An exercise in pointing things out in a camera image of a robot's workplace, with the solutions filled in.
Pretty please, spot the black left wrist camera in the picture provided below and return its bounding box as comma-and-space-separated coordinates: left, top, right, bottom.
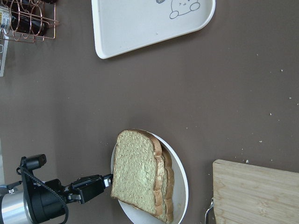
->
20, 154, 47, 172

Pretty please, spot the bread slice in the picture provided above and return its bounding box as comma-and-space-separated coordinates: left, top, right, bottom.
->
162, 147, 175, 224
111, 129, 164, 217

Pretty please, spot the white dish rack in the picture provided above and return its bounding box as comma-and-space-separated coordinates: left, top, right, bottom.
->
0, 36, 9, 77

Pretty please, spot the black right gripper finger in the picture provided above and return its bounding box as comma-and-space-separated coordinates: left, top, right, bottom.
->
70, 174, 113, 198

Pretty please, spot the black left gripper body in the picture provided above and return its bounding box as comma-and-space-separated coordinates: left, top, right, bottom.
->
29, 180, 67, 222

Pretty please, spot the white round plate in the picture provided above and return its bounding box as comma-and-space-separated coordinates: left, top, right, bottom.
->
111, 132, 189, 224

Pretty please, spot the cream rabbit serving tray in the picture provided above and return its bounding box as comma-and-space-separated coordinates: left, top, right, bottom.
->
91, 0, 216, 59

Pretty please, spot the bamboo cutting board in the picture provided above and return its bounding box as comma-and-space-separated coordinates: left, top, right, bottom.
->
213, 160, 299, 224

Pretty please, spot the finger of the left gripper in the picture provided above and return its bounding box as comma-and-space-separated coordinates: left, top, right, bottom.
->
66, 192, 85, 204

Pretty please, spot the bread slice on plate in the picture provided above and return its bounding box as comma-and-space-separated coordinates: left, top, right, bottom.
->
162, 147, 175, 224

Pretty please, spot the tea bottle front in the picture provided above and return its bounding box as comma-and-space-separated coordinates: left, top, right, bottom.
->
0, 0, 50, 36

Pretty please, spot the copper wire bottle rack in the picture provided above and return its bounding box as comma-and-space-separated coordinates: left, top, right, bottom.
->
0, 0, 59, 43

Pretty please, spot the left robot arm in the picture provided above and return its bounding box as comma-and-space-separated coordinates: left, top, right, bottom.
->
0, 174, 113, 224

